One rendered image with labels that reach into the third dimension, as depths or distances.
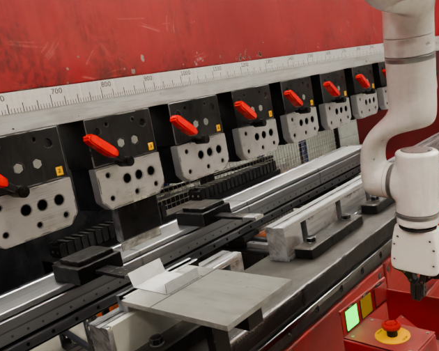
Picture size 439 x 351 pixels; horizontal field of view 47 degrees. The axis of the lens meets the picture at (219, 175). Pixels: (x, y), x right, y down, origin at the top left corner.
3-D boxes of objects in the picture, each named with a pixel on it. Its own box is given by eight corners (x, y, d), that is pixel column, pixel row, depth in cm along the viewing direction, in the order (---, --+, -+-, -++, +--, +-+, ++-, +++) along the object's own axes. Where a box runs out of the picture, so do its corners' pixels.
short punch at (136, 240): (126, 252, 96) (116, 204, 94) (120, 251, 97) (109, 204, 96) (164, 235, 103) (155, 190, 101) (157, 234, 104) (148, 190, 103)
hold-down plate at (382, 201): (377, 214, 160) (376, 205, 159) (361, 213, 163) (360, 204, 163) (412, 189, 181) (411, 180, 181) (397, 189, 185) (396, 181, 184)
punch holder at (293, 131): (291, 144, 132) (281, 81, 129) (265, 146, 137) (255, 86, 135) (320, 134, 142) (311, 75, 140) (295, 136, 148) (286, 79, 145)
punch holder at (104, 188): (104, 212, 88) (83, 120, 86) (78, 211, 94) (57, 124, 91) (166, 190, 99) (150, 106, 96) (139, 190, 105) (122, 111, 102)
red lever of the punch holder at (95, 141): (93, 131, 82) (136, 159, 89) (79, 133, 85) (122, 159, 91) (89, 141, 82) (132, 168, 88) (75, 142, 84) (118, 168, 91)
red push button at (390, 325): (397, 345, 104) (395, 329, 103) (379, 340, 106) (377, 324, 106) (405, 336, 106) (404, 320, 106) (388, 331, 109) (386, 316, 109)
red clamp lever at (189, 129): (179, 112, 97) (211, 137, 103) (165, 114, 99) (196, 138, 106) (176, 120, 96) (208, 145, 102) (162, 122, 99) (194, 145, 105)
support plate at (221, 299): (228, 331, 76) (226, 325, 76) (122, 305, 94) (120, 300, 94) (292, 284, 89) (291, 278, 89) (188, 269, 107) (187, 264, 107)
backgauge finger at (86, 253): (122, 296, 100) (118, 272, 99) (54, 280, 117) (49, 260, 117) (166, 272, 109) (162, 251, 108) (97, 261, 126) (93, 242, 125)
